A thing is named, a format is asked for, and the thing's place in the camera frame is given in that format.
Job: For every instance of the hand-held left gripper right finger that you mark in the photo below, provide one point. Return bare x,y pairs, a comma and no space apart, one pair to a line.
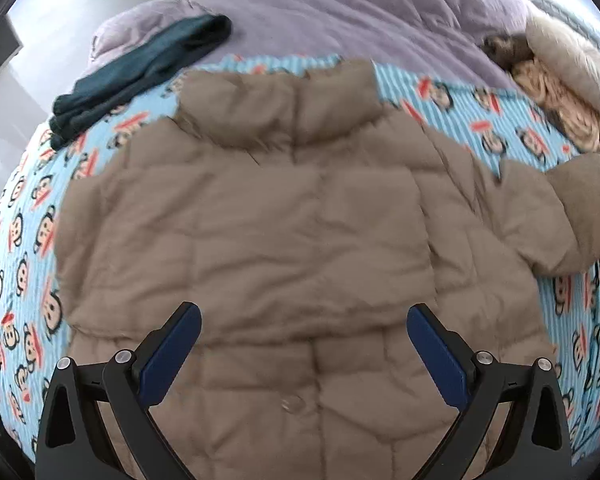
437,355

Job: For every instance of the dark brown plush cloth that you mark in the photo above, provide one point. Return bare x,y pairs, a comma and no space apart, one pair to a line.
507,50

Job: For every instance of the dark teal folded garment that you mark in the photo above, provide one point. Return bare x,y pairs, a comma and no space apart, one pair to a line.
145,67

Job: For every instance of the brown puffer jacket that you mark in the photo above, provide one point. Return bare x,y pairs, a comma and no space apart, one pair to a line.
290,220

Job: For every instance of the purple fleece blanket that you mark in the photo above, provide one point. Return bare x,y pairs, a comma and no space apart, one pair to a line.
340,10

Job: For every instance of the beige patterned cloth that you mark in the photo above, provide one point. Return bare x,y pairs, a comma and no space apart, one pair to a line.
565,110

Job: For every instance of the monkey print bedsheet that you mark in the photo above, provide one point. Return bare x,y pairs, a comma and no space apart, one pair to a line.
25,240

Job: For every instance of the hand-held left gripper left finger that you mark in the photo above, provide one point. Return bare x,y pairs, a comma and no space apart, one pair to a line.
172,355

